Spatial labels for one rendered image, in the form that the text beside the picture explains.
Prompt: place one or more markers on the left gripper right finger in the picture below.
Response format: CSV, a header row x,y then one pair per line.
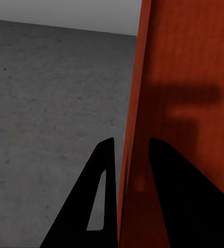
x,y
192,206

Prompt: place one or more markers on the storage box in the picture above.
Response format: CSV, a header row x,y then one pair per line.
x,y
177,96

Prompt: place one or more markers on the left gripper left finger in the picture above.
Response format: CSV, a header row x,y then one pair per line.
x,y
69,229

